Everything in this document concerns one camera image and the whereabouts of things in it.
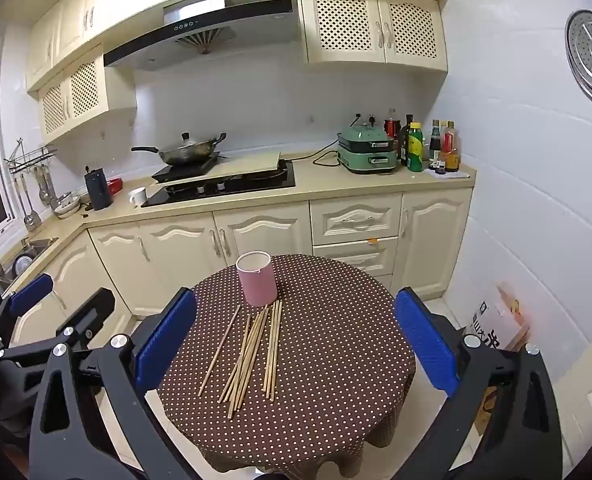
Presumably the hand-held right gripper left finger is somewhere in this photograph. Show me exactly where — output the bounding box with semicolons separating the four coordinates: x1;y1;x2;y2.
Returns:
28;287;198;480

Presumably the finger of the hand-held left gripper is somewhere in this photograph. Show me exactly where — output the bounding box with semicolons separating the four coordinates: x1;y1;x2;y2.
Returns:
0;274;54;347
0;287;117;365

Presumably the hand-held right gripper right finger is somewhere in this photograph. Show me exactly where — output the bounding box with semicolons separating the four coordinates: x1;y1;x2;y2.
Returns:
393;287;564;480

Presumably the bunch of wooden chopsticks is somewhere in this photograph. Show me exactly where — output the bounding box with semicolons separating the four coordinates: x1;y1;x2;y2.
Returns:
198;300;283;420

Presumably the pink cylindrical cup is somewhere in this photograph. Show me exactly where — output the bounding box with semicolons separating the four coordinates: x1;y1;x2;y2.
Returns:
236;251;278;307

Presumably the steel kitchen sink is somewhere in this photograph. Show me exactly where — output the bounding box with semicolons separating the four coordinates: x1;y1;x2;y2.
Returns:
0;237;59;286

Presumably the hanging steel ladle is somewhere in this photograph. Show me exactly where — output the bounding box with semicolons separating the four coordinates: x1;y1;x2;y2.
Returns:
15;172;42;232

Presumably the printed cardboard box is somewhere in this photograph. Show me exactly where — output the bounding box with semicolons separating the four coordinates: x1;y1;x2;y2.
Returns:
468;282;532;356

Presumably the cream kitchen base cabinet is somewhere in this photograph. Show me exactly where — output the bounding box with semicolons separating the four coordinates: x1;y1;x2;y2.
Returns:
6;187;475;348

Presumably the stack of steel bowls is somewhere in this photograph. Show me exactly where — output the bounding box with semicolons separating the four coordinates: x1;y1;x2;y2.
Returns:
53;192;82;219

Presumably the hanging steel skimmer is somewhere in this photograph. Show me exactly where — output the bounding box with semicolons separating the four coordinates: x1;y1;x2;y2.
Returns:
35;165;59;209

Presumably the cream carved drawer front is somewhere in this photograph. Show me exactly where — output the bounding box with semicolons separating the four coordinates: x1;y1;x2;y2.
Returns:
312;236;399;278
310;194;403;246

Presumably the black rectangular canister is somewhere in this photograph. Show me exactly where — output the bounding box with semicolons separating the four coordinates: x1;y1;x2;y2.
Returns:
84;165;114;211

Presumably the black induction cooker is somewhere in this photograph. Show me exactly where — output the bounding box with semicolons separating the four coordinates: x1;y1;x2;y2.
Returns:
151;151;229;183

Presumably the black glass gas hob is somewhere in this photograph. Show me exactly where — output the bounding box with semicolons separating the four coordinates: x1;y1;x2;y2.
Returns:
141;161;297;209

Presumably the cream cutting board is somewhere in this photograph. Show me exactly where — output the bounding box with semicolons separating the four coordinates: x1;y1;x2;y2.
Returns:
148;152;281;188

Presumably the green bottle with yellow cap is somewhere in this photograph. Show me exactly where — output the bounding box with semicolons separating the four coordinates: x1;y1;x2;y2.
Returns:
407;122;425;173

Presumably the beige stone countertop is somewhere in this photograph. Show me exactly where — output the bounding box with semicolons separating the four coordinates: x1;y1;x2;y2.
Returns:
0;152;478;306

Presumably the green electric grill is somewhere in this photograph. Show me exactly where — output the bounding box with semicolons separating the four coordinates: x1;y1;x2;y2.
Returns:
337;122;399;175

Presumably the dark oil bottle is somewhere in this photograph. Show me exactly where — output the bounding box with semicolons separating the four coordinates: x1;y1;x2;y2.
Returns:
400;115;415;162

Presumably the black glass range hood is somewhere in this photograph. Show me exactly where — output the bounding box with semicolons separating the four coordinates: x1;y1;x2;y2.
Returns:
103;0;294;71

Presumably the metal wire utensil rack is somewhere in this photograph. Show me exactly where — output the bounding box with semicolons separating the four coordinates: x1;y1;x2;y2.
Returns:
3;137;59;176

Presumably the steel wok with black handle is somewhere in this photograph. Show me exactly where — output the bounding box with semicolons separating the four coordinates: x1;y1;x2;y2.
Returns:
131;132;227;166

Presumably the cream lattice-door wall cabinet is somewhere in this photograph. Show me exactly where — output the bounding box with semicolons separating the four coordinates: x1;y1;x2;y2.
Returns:
298;0;449;73
37;42;138;143

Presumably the black power cable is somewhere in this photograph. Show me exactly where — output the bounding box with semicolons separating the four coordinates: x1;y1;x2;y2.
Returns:
288;140;344;167

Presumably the cream solid-door wall cabinet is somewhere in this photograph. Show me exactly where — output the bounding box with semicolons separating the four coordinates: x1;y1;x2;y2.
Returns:
25;0;449;93

